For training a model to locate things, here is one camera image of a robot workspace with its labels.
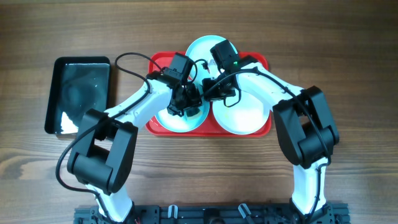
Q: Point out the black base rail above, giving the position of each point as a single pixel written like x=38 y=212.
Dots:
x=268 y=213

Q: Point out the yellow green sponge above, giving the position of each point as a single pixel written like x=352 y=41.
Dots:
x=193 y=113

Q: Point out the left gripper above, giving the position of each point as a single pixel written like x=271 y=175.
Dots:
x=193 y=101

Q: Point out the white plate right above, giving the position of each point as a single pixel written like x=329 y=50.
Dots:
x=241 y=116

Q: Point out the red plastic tray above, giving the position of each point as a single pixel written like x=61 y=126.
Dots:
x=209 y=128

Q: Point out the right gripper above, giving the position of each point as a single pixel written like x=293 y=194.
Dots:
x=209 y=95

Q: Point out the black water tray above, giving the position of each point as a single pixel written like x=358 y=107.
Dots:
x=78 y=85

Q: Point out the teal plate top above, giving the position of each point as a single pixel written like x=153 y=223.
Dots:
x=200 y=49

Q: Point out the teal plate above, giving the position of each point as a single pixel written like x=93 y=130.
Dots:
x=200 y=49
x=184 y=124

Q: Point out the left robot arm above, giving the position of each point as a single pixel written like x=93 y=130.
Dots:
x=101 y=155

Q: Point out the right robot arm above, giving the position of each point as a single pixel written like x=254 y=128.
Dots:
x=306 y=130

